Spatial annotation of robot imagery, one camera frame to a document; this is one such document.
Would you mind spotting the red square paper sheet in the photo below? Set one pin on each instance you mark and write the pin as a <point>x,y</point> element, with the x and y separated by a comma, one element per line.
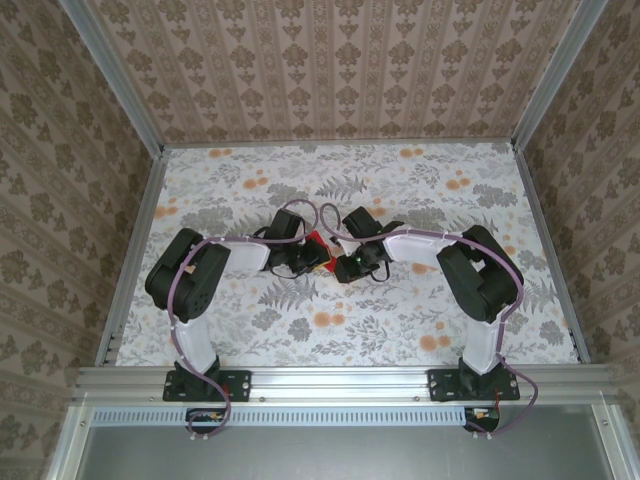
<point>316,237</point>

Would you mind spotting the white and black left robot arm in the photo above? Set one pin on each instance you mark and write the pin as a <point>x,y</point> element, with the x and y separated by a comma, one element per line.
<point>192,290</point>

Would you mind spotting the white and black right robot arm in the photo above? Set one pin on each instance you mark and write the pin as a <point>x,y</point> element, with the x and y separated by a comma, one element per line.
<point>480,285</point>

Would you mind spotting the floral patterned table cover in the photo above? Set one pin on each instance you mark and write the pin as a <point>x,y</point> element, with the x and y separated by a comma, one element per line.
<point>300,340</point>

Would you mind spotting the grey metal panel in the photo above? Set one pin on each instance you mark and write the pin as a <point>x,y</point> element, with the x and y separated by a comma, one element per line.
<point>340,455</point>

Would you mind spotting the black left connector board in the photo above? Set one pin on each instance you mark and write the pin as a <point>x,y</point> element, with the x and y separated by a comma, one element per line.
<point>197,425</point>

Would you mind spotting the black connector board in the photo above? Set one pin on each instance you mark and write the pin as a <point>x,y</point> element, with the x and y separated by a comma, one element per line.
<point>197,425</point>
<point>487,424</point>

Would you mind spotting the black right connector board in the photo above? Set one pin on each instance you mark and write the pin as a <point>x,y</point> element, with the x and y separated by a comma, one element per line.
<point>487,424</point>

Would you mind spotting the aluminium rear table rail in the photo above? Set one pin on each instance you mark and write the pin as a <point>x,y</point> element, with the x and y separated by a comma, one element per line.
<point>340,144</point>

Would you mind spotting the aluminium table rail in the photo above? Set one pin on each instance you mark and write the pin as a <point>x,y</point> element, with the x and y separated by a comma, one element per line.
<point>340,144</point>
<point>548,250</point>
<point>144,215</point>

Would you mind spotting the aluminium mounting rail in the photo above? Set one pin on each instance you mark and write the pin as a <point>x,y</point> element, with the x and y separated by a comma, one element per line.
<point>340,382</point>

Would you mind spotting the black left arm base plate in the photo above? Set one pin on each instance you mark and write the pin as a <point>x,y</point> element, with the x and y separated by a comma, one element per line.
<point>240,385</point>

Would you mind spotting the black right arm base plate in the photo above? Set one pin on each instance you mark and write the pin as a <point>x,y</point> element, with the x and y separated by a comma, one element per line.
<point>442,385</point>

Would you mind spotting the aluminium left table rail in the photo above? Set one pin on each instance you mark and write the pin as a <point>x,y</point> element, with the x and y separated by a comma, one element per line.
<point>144,215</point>

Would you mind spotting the aluminium right table rail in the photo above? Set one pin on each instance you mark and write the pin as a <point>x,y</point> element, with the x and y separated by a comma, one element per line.
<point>548,250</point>

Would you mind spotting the aluminium left frame post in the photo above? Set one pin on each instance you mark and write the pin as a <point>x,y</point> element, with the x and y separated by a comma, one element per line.
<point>116,75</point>

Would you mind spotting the aluminium frame post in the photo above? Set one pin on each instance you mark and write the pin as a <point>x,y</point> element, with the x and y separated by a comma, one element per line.
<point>554,75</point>
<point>116,75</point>

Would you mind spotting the aluminium right frame post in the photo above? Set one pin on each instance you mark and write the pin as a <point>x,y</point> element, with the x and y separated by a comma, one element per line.
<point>554,75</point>

